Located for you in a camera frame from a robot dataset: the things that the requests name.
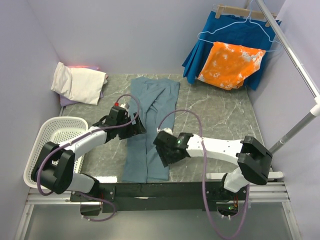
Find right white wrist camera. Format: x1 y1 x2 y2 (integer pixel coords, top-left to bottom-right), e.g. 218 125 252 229
156 127 173 135

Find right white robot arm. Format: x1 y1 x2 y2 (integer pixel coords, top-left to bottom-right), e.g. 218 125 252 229
153 130 273 200

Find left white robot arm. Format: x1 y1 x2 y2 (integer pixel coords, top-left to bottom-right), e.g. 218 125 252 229
31 106 147 201

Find blue pleated skirt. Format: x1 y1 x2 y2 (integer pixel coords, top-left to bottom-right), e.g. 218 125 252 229
182 11 278 90

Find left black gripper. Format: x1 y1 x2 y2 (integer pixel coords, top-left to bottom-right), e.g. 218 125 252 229
116 112 146 140

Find white folded t shirt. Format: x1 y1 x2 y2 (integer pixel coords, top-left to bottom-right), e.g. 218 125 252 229
51 62 108 106

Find silver clothes rack frame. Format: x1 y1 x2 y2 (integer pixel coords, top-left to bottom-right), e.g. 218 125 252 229
243 0 320 180

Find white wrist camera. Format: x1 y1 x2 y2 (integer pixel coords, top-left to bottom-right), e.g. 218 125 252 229
114 102 130 111
156 127 173 135

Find light blue wire hanger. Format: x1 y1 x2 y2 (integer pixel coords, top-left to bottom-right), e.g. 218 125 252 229
196 0 283 53

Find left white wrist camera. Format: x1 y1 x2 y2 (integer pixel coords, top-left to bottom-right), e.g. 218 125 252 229
114 102 130 111

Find orange white tie-dye cloth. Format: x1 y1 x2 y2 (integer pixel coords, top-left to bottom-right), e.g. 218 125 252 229
198 41 266 91

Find aluminium rail frame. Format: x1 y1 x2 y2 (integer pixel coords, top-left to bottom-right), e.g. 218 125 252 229
14 182 303 240

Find white plastic laundry basket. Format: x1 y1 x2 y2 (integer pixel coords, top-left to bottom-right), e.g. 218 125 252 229
23 116 88 189

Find wooden clip hanger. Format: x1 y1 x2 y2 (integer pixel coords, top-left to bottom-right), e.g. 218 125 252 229
212 4 266 21

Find grey-blue t shirt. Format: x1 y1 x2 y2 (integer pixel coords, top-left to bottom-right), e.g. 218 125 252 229
121 77 180 183

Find pink folded t shirt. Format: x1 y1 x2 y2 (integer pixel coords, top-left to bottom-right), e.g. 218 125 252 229
68 65 100 71

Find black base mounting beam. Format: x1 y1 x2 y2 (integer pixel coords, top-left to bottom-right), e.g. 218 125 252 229
70 181 246 217

